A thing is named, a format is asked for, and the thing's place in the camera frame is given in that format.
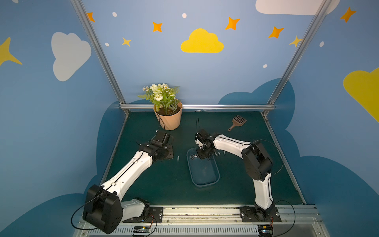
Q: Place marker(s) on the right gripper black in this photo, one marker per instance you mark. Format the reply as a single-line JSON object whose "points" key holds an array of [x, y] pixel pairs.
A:
{"points": [[203, 152]]}

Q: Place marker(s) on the clear plastic storage box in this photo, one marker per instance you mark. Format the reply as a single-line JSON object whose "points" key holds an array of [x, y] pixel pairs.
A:
{"points": [[204, 172]]}

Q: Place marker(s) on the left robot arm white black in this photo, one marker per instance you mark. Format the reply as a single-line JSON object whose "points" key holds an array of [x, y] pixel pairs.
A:
{"points": [[103, 208]]}

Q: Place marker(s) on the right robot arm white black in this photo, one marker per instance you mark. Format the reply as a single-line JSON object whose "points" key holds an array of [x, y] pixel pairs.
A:
{"points": [[258, 165]]}

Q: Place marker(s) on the green table mat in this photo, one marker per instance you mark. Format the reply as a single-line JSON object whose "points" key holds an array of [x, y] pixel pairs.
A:
{"points": [[168, 182]]}

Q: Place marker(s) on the terracotta flower pot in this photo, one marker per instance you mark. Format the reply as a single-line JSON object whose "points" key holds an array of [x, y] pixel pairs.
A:
{"points": [[171, 122]]}

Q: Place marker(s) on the small brown slotted scoop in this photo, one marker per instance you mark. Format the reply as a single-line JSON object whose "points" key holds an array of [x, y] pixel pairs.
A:
{"points": [[237, 121]]}

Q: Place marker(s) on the aluminium back crossbar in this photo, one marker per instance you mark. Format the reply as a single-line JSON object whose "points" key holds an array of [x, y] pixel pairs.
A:
{"points": [[205, 107]]}

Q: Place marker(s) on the white flowers green plant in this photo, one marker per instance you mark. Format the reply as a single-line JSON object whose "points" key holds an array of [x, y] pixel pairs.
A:
{"points": [[162, 97]]}

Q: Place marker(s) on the left controller board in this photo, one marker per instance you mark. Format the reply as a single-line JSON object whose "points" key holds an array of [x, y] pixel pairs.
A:
{"points": [[141, 231]]}

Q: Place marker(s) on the controller board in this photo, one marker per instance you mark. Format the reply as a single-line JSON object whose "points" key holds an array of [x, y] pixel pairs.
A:
{"points": [[141, 231], [265, 231]]}

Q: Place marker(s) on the right controller board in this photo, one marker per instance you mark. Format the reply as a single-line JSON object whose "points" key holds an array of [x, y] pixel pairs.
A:
{"points": [[265, 231]]}

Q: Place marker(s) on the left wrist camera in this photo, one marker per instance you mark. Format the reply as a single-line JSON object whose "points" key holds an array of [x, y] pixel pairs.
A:
{"points": [[161, 138]]}

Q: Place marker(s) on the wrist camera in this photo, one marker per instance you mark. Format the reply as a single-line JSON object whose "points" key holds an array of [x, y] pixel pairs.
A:
{"points": [[161, 138], [202, 138]]}

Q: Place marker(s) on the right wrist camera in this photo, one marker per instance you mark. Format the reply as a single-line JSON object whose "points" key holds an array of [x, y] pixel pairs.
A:
{"points": [[202, 138]]}

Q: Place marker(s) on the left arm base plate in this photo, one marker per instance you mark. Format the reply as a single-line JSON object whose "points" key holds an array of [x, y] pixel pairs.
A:
{"points": [[155, 212]]}

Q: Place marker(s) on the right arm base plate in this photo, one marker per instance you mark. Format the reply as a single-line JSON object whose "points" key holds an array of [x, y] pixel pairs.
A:
{"points": [[257, 214]]}

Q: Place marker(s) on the aluminium front rail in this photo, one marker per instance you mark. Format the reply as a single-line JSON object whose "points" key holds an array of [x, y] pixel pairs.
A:
{"points": [[225, 221]]}

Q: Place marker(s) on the left aluminium frame post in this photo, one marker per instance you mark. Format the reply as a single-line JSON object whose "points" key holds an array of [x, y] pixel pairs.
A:
{"points": [[87, 25]]}

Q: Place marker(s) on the aluminium frame post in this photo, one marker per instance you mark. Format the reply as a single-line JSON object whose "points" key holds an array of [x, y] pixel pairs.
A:
{"points": [[301, 49], [87, 25]]}

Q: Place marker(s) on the right aluminium frame post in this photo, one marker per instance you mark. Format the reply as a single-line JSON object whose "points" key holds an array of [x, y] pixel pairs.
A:
{"points": [[301, 49]]}

